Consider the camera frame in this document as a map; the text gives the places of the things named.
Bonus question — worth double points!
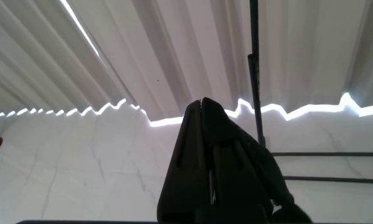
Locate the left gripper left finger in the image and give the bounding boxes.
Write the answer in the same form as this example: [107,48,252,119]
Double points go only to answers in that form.
[157,99,211,223]

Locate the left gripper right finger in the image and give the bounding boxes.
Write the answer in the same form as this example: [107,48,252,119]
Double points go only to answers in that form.
[209,139,273,223]

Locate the black garment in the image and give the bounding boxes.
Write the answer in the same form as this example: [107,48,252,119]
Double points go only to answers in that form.
[201,96,313,223]

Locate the black clothes rack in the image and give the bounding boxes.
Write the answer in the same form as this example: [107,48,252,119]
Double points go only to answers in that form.
[247,0,373,184]

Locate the white curtain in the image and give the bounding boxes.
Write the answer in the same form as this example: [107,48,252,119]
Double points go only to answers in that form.
[0,0,373,128]

